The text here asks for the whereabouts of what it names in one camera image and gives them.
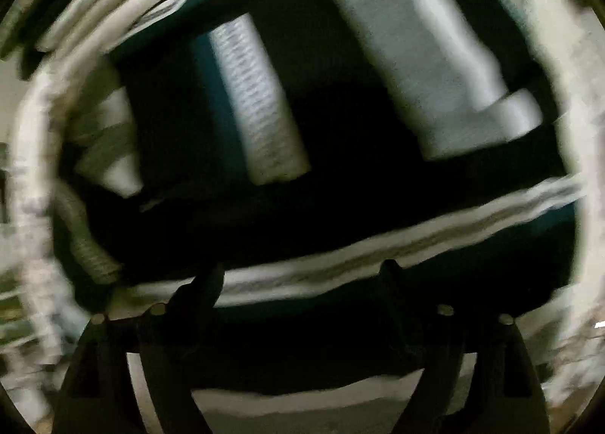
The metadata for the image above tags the black striped knit sweater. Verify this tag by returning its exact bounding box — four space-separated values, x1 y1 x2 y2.
53 0 579 394

